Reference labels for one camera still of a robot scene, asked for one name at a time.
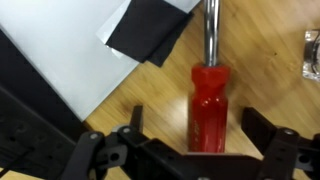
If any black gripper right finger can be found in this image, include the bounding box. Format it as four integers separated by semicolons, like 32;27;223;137
241;107;277;154

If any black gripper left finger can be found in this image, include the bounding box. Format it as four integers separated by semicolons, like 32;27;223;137
130;105;143;132

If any red handled screwdriver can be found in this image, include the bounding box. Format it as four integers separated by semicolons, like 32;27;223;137
188;0;230;153

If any clear plastic bottle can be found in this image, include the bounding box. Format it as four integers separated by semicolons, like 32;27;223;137
302;29;320;82

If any black tape piece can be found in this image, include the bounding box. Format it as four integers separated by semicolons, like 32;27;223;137
106;0;193;67

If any white paper sheet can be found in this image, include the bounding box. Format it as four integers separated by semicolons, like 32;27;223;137
0;0;200;120

